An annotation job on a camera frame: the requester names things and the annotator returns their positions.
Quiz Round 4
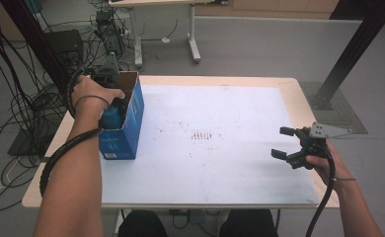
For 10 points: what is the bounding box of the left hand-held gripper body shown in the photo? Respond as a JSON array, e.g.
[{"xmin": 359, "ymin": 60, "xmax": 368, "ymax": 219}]
[{"xmin": 91, "ymin": 51, "xmax": 120, "ymax": 89}]

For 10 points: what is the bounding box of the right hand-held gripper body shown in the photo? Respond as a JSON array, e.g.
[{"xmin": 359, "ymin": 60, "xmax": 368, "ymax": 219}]
[{"xmin": 286, "ymin": 121, "xmax": 353, "ymax": 171}]

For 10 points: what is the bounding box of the blue bottle with white cap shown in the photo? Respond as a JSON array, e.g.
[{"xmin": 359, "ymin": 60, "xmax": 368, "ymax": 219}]
[{"xmin": 101, "ymin": 98, "xmax": 125, "ymax": 130}]

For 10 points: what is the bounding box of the blue cardboard box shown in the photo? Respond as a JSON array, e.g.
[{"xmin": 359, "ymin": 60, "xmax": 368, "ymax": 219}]
[{"xmin": 98, "ymin": 70, "xmax": 145, "ymax": 161}]

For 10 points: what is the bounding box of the person's left hand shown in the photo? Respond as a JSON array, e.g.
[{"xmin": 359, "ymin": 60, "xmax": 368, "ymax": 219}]
[{"xmin": 70, "ymin": 74, "xmax": 126, "ymax": 115}]

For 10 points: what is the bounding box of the person's right hand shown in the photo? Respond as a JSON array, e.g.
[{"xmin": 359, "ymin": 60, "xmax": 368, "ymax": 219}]
[{"xmin": 306, "ymin": 138, "xmax": 356, "ymax": 192}]

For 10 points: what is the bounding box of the black band on left wrist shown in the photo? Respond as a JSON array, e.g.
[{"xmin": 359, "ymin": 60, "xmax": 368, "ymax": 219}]
[{"xmin": 73, "ymin": 94, "xmax": 111, "ymax": 112}]

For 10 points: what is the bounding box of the black computer tower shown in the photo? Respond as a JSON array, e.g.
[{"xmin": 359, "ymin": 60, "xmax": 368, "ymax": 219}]
[{"xmin": 95, "ymin": 9, "xmax": 124, "ymax": 57}]

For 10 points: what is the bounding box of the black equipment case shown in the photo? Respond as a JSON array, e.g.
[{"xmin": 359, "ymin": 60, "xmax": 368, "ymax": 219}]
[{"xmin": 43, "ymin": 29, "xmax": 85, "ymax": 67}]

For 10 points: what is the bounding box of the white table mat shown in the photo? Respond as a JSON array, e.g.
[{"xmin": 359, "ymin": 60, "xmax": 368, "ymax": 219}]
[{"xmin": 100, "ymin": 84, "xmax": 320, "ymax": 206}]

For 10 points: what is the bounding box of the person's right leg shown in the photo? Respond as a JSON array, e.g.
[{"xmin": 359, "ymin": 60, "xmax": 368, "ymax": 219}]
[{"xmin": 218, "ymin": 209, "xmax": 278, "ymax": 237}]

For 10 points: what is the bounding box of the person's leg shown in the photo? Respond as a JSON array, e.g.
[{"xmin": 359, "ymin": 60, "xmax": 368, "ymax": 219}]
[
  {"xmin": 218, "ymin": 209, "xmax": 278, "ymax": 237},
  {"xmin": 117, "ymin": 210, "xmax": 169, "ymax": 237}
]

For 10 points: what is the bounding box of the white desk with metal legs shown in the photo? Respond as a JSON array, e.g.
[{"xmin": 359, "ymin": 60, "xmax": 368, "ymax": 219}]
[{"xmin": 108, "ymin": 0, "xmax": 229, "ymax": 68}]

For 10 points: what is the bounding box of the black floor plate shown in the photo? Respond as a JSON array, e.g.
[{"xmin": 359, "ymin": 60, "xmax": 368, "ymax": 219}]
[{"xmin": 7, "ymin": 126, "xmax": 55, "ymax": 157}]

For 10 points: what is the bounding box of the black metal stand with base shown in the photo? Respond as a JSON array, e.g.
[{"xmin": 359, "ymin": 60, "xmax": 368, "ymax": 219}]
[{"xmin": 308, "ymin": 0, "xmax": 385, "ymax": 112}]

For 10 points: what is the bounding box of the person's left leg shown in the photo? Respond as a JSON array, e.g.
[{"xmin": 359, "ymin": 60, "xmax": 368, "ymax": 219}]
[{"xmin": 117, "ymin": 210, "xmax": 169, "ymax": 237}]

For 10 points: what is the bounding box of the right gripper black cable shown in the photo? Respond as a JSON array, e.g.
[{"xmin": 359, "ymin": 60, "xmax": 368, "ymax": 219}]
[{"xmin": 305, "ymin": 149, "xmax": 337, "ymax": 237}]

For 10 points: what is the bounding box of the tangle of black cables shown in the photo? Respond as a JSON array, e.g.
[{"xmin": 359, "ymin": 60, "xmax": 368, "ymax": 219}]
[{"xmin": 0, "ymin": 0, "xmax": 130, "ymax": 213}]

